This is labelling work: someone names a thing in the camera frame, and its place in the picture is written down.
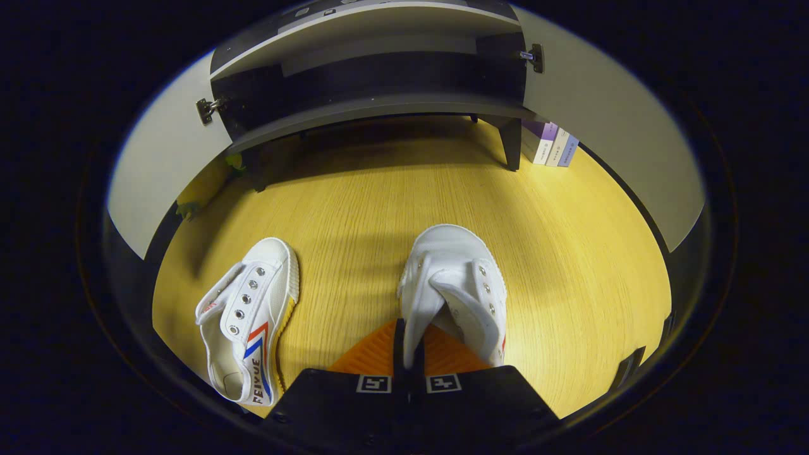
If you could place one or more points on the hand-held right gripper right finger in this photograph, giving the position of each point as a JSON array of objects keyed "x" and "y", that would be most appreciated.
[{"x": 486, "y": 401}]

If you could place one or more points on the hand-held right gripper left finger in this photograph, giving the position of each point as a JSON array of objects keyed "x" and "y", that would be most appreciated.
[{"x": 341, "y": 401}]

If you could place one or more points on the white canvas shoe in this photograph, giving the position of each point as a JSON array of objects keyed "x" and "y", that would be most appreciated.
[
  {"x": 272, "y": 265},
  {"x": 452, "y": 253}
]

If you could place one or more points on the white cabinet door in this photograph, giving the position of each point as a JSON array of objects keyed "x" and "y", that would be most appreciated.
[
  {"x": 619, "y": 126},
  {"x": 158, "y": 177}
]

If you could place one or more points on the white shoe cabinet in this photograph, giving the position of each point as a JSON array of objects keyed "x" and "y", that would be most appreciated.
[{"x": 379, "y": 104}]

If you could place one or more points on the metal door hinge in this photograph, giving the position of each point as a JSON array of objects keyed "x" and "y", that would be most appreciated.
[
  {"x": 207, "y": 110},
  {"x": 534, "y": 57}
]

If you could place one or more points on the white cabinet shelf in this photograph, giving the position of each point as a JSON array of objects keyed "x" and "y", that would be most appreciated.
[{"x": 354, "y": 28}]

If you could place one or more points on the white book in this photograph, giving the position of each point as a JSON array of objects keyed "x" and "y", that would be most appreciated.
[{"x": 556, "y": 148}]

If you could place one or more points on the lavender book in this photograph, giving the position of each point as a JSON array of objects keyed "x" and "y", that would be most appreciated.
[{"x": 567, "y": 151}]

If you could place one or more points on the purple book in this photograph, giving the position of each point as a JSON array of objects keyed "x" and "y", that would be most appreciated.
[{"x": 537, "y": 140}]

